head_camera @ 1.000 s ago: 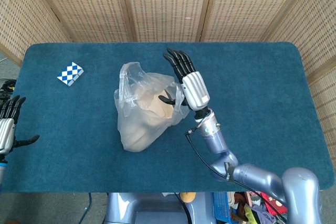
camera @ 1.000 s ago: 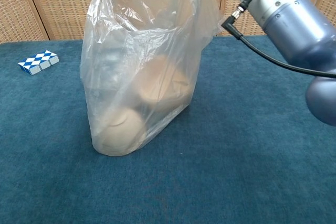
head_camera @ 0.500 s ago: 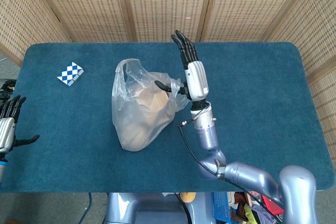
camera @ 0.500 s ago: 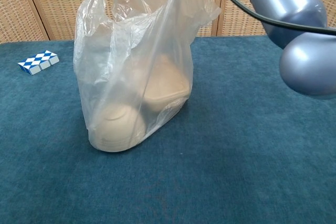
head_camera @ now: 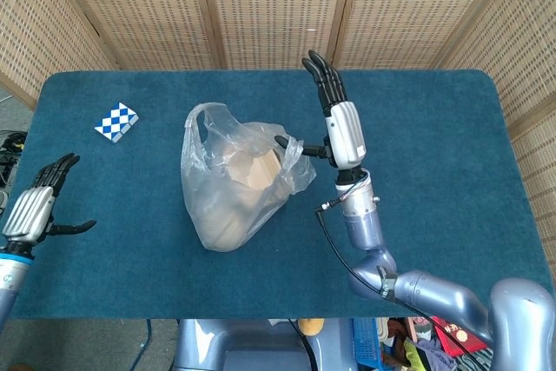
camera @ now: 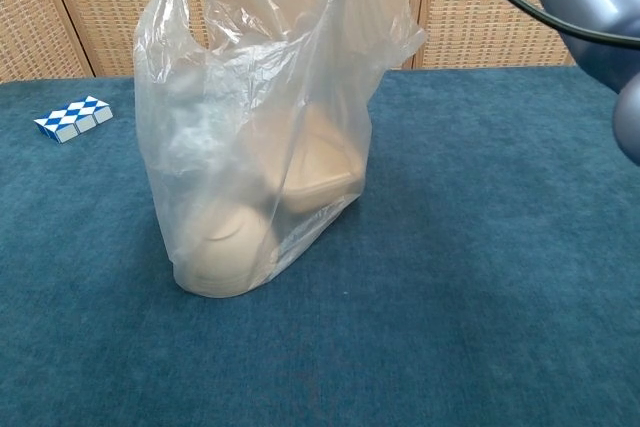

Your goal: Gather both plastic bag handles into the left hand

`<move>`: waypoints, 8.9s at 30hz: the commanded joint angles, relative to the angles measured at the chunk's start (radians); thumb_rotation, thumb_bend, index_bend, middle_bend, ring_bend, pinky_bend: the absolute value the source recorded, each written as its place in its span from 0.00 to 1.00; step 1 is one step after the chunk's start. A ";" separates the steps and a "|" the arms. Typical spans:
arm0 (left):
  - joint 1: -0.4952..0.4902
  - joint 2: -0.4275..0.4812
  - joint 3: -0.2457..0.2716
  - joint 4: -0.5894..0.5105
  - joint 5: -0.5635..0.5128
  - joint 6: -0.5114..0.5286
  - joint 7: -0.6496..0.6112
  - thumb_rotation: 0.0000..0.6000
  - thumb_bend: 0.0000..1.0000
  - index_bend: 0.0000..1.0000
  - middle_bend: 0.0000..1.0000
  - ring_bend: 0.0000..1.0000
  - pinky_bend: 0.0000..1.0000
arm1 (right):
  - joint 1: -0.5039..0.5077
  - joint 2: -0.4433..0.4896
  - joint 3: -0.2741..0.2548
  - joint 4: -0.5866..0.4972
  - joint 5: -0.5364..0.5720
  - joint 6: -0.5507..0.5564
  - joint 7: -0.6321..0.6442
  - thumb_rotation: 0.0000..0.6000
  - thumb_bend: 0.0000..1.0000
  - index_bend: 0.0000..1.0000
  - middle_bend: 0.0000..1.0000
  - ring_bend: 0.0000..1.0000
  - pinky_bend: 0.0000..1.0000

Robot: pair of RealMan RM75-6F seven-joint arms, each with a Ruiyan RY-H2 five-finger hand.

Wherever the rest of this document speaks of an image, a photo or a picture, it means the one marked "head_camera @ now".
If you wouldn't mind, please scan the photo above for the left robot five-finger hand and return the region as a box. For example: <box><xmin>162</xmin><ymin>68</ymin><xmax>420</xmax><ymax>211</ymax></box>
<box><xmin>2</xmin><ymin>152</ymin><xmax>97</xmax><ymax>245</ymax></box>

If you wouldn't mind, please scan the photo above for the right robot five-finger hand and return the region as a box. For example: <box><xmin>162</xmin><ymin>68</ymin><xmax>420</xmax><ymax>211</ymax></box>
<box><xmin>274</xmin><ymin>50</ymin><xmax>368</xmax><ymax>170</ymax></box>

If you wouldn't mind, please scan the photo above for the beige paper tray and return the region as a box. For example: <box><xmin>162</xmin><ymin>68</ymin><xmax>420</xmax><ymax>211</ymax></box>
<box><xmin>225</xmin><ymin>149</ymin><xmax>291</xmax><ymax>224</ymax></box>

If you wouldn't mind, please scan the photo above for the clear plastic bag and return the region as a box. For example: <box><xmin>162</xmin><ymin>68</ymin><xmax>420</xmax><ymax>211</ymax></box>
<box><xmin>180</xmin><ymin>102</ymin><xmax>317</xmax><ymax>253</ymax></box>

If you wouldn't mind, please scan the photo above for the beige round paper bowl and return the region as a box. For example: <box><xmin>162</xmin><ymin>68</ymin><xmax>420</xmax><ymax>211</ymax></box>
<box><xmin>202</xmin><ymin>209</ymin><xmax>247</xmax><ymax>253</ymax></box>

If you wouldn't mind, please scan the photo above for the blue carpet table mat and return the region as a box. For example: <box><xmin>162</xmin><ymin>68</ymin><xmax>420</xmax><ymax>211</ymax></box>
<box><xmin>0</xmin><ymin>69</ymin><xmax>556</xmax><ymax>321</ymax></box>

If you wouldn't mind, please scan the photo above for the blue white snake puzzle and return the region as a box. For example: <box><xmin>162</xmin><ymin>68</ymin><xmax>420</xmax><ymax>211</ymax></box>
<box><xmin>94</xmin><ymin>102</ymin><xmax>140</xmax><ymax>145</ymax></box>

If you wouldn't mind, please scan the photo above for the woven rattan folding screen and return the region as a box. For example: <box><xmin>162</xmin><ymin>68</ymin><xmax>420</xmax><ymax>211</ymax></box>
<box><xmin>0</xmin><ymin>0</ymin><xmax>556</xmax><ymax>268</ymax></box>

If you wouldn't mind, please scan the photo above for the yellow round object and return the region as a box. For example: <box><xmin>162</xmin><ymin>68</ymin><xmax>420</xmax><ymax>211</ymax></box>
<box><xmin>297</xmin><ymin>317</ymin><xmax>326</xmax><ymax>337</ymax></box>

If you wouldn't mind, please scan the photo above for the blue plastic basket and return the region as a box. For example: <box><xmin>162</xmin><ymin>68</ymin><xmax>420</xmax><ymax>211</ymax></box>
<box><xmin>352</xmin><ymin>317</ymin><xmax>384</xmax><ymax>368</ymax></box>

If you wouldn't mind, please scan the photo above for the pile of coloured cloths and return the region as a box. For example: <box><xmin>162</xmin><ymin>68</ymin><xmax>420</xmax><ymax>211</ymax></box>
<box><xmin>381</xmin><ymin>317</ymin><xmax>494</xmax><ymax>371</ymax></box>

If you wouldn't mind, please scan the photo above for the red box gold emblem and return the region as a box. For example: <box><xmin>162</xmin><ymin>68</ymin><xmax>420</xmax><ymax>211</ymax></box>
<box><xmin>433</xmin><ymin>317</ymin><xmax>490</xmax><ymax>353</ymax></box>

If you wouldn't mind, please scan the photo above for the blue-grey robot torso base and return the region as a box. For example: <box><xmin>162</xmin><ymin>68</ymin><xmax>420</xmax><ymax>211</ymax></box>
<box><xmin>173</xmin><ymin>317</ymin><xmax>361</xmax><ymax>371</ymax></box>

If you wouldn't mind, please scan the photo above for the tangle of floor cables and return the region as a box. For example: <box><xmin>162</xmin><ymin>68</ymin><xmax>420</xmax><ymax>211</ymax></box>
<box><xmin>0</xmin><ymin>129</ymin><xmax>28</xmax><ymax>185</ymax></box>

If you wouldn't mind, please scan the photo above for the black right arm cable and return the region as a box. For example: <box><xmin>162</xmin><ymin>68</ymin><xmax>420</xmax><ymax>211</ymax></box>
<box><xmin>314</xmin><ymin>199</ymin><xmax>494</xmax><ymax>346</ymax></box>

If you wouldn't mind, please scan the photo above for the thin blue floor cable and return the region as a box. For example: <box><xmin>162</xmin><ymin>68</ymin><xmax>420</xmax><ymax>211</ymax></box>
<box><xmin>137</xmin><ymin>318</ymin><xmax>154</xmax><ymax>371</ymax></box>

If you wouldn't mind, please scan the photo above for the black torso cable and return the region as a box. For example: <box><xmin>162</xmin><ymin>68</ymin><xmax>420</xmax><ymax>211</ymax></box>
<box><xmin>288</xmin><ymin>318</ymin><xmax>314</xmax><ymax>371</ymax></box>

